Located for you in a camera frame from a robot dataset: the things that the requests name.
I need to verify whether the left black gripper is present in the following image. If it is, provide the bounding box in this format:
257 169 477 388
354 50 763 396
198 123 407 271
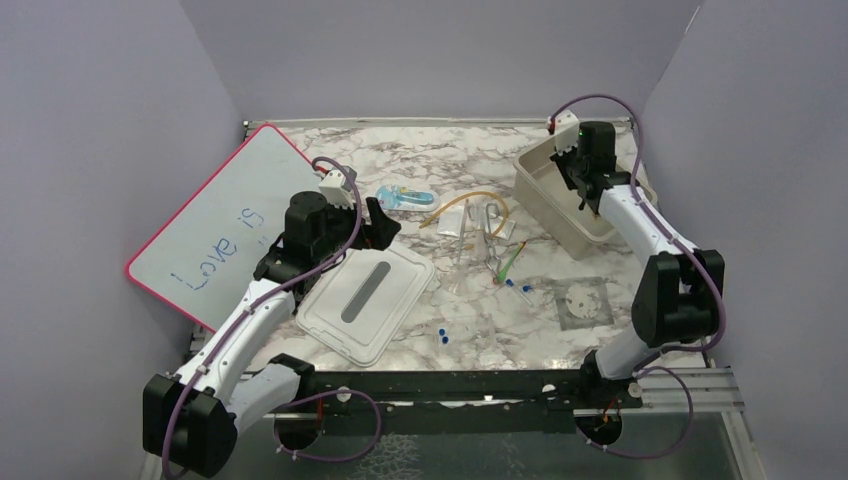
313 193 401 260

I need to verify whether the beige plastic bin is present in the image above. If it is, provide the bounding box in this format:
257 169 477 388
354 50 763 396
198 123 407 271
513 139 622 260

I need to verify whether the tan rubber tubing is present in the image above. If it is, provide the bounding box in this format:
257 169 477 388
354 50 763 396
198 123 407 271
419 191 510 232

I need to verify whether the green stirring stick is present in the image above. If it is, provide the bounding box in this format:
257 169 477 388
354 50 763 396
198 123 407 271
493 241 527 284

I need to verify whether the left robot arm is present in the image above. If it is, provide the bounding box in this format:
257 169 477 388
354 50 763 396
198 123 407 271
142 191 402 479

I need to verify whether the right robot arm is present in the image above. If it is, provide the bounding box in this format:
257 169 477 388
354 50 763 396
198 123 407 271
551 121 726 407

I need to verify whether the blue packaged item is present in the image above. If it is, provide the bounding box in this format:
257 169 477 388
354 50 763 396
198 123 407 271
375 185 441 213

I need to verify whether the white plastic bin lid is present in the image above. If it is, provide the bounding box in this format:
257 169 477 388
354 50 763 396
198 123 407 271
295 245 435 367

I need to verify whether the clear zip bag left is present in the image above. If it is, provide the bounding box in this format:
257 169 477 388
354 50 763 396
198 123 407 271
437 204 468 238

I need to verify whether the clear zip bag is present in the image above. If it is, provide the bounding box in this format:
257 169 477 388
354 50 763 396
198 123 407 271
480 213 516 240
437 204 468 238

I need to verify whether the clear zip bag right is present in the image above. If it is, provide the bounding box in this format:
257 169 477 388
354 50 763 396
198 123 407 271
480 213 516 240

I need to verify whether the pink framed whiteboard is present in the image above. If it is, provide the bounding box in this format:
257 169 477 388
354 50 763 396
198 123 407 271
125 124 319 331

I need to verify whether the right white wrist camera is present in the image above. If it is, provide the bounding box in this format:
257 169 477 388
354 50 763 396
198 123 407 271
547 109 580 155

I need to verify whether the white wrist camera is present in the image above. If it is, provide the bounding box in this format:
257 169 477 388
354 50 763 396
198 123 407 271
547 109 580 155
319 169 357 209

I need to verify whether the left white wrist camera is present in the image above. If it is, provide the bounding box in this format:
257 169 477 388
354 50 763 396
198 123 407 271
319 169 357 209

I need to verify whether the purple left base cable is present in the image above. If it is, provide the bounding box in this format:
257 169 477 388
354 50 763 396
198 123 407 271
274 389 384 465

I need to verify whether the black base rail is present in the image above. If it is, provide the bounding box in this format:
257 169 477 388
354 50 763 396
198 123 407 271
267 369 643 439

